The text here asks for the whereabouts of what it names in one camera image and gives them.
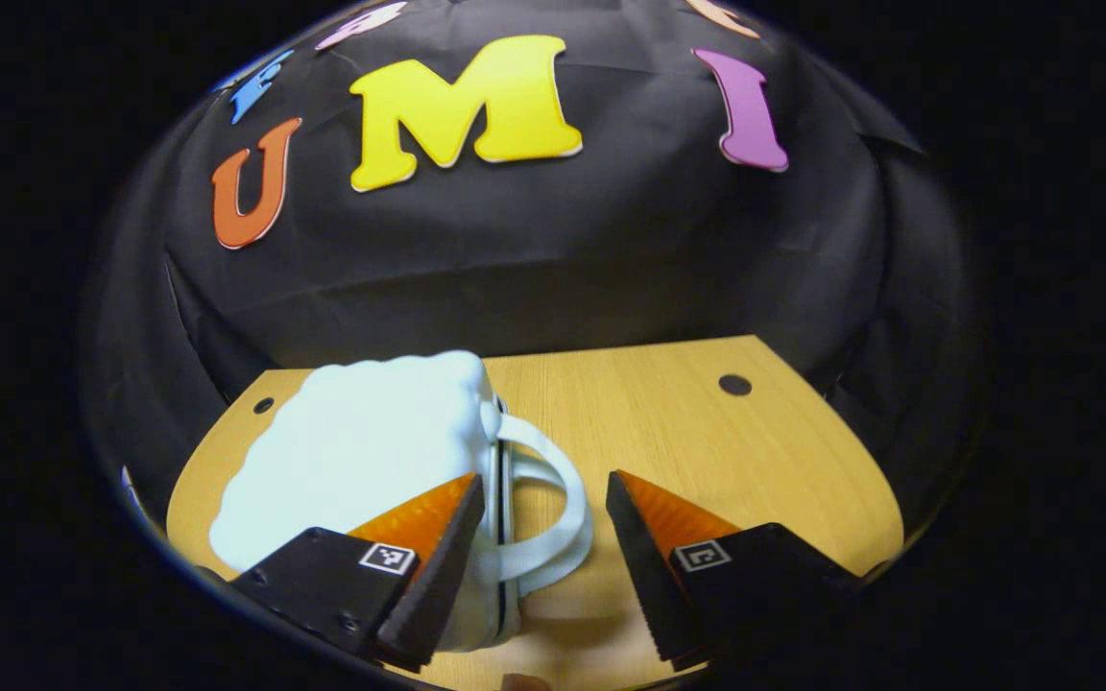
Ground black backdrop cloth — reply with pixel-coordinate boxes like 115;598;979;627
78;0;991;577

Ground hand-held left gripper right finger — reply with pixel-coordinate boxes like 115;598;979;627
605;469;862;674

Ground light blue suitcase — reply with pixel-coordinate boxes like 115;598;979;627
209;350;594;654

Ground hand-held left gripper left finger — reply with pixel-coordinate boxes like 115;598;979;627
231;472;488;674

